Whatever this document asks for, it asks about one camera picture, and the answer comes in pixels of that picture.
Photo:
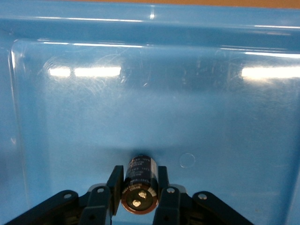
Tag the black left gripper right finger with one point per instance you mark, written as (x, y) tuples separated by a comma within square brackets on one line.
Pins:
[(170, 204)]

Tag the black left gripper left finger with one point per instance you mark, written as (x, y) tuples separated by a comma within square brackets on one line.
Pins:
[(96, 204)]

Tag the black cylindrical capacitor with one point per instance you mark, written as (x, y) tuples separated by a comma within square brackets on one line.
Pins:
[(138, 178)]

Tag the blue plastic tray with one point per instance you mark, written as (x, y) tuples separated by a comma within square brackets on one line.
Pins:
[(164, 105)]

